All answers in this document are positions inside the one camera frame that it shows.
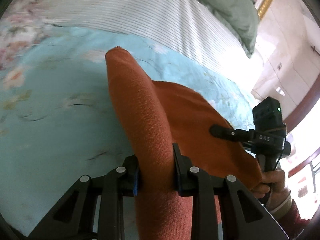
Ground dark red sleeve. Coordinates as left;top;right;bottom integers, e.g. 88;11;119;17
274;199;311;239

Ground pink floral white pillow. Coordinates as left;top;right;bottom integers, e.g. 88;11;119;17
1;0;51;71

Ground light blue floral bedsheet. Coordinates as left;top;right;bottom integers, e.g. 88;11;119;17
1;27;253;235

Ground white striped pillow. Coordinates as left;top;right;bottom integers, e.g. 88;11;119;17
37;0;252;81

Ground green pillow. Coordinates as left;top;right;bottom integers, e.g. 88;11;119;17
197;0;259;57

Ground right hand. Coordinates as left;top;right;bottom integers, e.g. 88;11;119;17
251;168;291;210

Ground white wall socket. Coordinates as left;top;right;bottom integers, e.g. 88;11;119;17
277;63;283;71

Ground white bangle bracelet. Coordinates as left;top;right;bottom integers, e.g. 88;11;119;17
266;191;293;214

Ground brown wooden bed frame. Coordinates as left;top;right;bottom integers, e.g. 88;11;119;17
285;75;319;178

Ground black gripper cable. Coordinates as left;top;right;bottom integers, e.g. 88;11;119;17
257;123;288;173

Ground rust orange knit cloth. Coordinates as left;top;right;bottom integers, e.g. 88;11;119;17
105;47;262;239

